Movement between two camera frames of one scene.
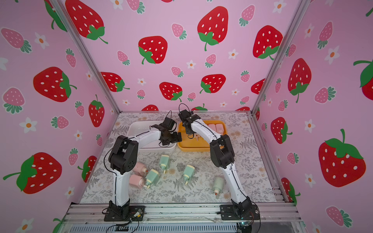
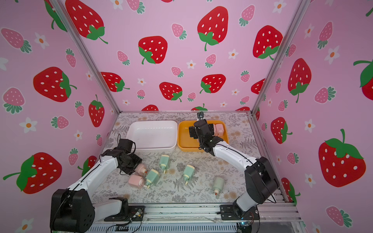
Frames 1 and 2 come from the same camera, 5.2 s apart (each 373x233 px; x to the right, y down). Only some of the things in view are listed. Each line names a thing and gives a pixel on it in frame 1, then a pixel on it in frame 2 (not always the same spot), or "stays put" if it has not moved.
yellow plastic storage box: [192, 142] stays put
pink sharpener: [140, 169] stays put
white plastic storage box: [137, 127] stays put
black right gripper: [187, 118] → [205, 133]
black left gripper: [176, 139] → [137, 159]
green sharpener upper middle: [164, 162] stays put
